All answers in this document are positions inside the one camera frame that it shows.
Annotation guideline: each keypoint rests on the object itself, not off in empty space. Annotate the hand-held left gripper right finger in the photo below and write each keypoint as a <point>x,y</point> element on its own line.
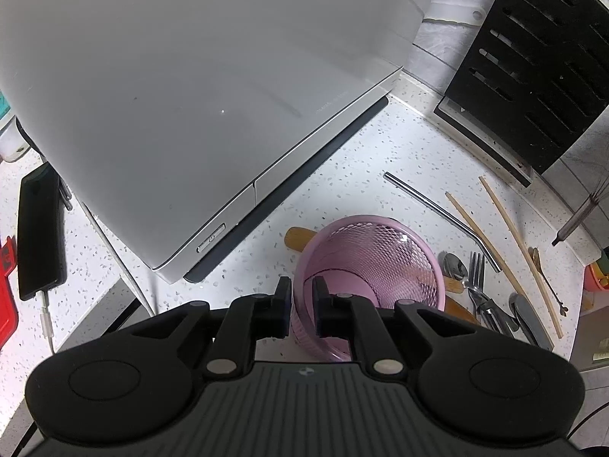
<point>318,312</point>

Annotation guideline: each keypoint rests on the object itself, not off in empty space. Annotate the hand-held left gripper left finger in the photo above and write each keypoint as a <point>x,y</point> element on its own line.
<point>288,307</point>

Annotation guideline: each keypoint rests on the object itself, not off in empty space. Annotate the pink mesh utensil holder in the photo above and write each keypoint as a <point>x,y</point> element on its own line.
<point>380,257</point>

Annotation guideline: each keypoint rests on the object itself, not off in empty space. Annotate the metal spoon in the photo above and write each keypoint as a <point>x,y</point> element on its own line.
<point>451,264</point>

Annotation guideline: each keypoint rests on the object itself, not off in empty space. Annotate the bent metal straw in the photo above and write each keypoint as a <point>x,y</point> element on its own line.
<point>418,196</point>

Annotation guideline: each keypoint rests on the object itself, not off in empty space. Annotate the metal fork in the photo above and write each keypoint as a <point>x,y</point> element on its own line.
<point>477,278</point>

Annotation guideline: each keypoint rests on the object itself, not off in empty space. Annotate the white countertop appliance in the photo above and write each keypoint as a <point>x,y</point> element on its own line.
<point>166,81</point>

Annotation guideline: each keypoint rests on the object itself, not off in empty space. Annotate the black smartphone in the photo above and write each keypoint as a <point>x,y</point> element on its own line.
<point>40,238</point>

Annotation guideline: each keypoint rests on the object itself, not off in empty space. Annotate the red plastic object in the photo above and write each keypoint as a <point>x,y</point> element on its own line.
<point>7,304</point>

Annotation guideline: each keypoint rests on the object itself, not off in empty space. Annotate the orange plastic bin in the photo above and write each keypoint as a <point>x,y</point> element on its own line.
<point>597,278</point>

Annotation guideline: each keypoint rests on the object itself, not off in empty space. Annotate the white bowl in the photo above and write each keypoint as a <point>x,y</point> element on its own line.
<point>12,143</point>

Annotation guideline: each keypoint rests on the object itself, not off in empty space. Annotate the black slotted knife block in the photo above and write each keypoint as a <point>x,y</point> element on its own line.
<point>523,57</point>

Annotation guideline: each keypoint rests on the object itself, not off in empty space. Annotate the teal plastic lid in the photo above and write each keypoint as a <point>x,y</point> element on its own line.
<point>4,104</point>

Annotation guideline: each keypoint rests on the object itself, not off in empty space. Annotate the white wall bracket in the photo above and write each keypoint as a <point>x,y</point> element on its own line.
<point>456,9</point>

